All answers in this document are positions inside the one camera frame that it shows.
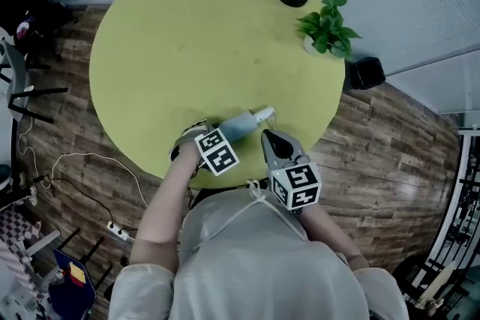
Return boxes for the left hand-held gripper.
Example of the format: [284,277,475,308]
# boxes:
[170,119,240,177]

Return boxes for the grey chair black legs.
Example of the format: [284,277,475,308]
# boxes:
[0,37,70,125]

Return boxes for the black metal rack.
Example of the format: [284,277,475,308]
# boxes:
[397,127,480,314]

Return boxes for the white floor cable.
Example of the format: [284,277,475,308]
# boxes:
[16,115,149,208]

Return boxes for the black floor cable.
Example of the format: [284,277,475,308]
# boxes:
[32,175,138,234]

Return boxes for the green potted plant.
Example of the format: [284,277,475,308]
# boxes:
[295,0,363,61]

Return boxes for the round green table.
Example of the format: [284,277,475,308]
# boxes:
[88,0,347,191]

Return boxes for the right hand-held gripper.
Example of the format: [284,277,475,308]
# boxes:
[261,129,323,213]

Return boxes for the yellow and red card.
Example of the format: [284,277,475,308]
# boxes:
[67,261,87,288]

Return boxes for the pale wooden plank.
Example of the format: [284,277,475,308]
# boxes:
[417,260,459,313]

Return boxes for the person's white garment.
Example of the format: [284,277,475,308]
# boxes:
[108,178,410,320]

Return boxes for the light blue umbrella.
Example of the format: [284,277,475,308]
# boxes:
[217,106,278,144]

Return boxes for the checkered cloth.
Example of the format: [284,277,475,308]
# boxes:
[0,206,43,277]

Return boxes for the person's left forearm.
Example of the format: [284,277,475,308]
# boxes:
[129,150,200,274]

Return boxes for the black trash bin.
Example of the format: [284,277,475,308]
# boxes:
[344,56,387,91]

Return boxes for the blue seat chair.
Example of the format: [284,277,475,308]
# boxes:
[47,247,98,320]

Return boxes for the black office chair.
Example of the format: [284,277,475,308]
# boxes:
[0,0,80,63]

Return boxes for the person's right forearm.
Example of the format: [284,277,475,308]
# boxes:
[295,202,371,271]

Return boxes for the white power strip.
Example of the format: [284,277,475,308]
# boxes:
[106,220,131,242]

